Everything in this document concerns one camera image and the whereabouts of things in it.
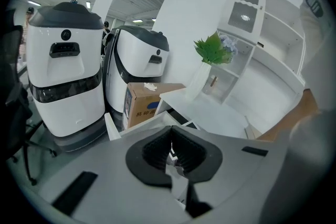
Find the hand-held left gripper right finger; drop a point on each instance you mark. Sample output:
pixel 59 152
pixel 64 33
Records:
pixel 236 178

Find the pale blue hydrangea flower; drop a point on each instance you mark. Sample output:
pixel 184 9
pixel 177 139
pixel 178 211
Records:
pixel 230 44

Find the white shelf hutch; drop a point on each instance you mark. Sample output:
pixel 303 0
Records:
pixel 275 60

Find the crumpled white tissue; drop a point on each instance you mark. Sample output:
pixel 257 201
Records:
pixel 150 86

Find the black office chair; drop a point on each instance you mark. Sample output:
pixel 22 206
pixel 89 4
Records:
pixel 14 102

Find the ceiling light panel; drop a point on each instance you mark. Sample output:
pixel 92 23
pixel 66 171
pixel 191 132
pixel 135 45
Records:
pixel 34 3
pixel 88 5

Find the brown cardboard box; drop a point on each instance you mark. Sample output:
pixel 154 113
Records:
pixel 144 107

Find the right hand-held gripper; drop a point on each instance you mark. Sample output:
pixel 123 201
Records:
pixel 307 165

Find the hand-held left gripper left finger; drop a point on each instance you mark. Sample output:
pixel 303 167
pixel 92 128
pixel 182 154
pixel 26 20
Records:
pixel 105 165

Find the person's white shirt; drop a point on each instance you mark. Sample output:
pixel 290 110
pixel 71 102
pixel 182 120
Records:
pixel 311 42

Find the green leafy plant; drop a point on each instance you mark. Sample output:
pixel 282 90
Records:
pixel 211 48

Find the white ribbed vase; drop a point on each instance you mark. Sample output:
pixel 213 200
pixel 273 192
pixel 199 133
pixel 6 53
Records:
pixel 198 84

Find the person's right forearm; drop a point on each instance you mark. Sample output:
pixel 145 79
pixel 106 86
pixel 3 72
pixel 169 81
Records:
pixel 302 112

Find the white service robot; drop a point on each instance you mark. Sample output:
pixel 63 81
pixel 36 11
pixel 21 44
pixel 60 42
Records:
pixel 65 102
pixel 136 65

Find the white desk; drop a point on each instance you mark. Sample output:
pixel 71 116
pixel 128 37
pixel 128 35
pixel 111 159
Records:
pixel 210 115

